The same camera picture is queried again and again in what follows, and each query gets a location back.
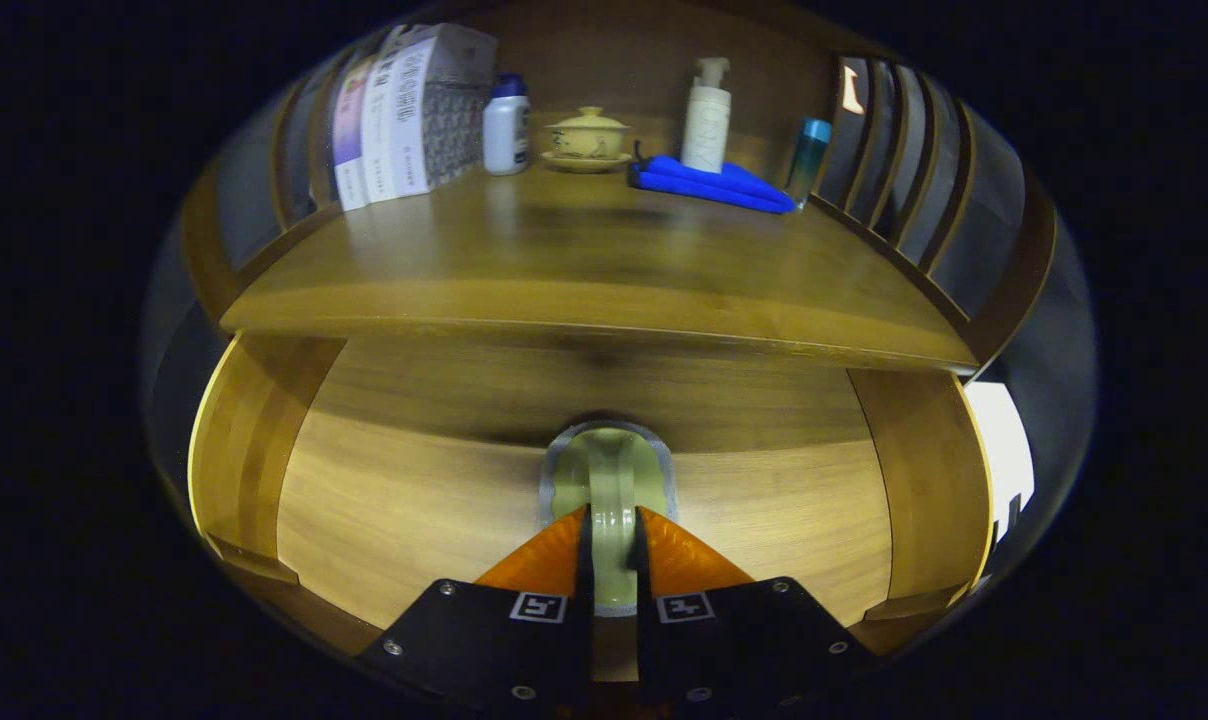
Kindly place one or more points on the wooden countertop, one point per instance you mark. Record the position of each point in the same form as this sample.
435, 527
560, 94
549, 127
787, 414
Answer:
584, 260

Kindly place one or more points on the white grey storage unit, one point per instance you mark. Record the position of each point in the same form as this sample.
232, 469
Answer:
999, 440

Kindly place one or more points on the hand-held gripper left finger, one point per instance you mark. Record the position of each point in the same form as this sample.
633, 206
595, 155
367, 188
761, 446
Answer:
484, 650

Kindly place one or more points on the white bottle with blue cap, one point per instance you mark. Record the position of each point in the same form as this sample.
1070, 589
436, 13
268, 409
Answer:
506, 130

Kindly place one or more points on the white pump bottle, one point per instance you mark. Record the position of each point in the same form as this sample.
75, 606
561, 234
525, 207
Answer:
707, 115

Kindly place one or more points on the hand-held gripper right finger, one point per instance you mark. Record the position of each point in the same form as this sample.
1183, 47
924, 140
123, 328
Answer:
754, 645

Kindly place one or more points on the wooden drawer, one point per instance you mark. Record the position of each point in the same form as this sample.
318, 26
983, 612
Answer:
414, 520

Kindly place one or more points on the pink purple book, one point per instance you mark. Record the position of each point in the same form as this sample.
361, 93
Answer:
349, 130

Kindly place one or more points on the thick white patterned book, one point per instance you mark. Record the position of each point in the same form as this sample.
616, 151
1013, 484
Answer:
444, 100

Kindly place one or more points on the blue folded cloth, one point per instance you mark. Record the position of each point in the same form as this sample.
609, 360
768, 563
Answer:
709, 182

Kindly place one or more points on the wooden cabinet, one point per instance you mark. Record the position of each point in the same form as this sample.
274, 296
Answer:
614, 40

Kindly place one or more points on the thin white book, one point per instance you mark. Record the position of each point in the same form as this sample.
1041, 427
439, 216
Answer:
379, 125

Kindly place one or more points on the slim teal bottle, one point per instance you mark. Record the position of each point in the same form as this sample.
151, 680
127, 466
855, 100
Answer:
809, 160

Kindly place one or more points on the yellow lidded teacup with saucer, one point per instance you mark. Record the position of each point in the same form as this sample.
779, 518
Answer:
588, 140

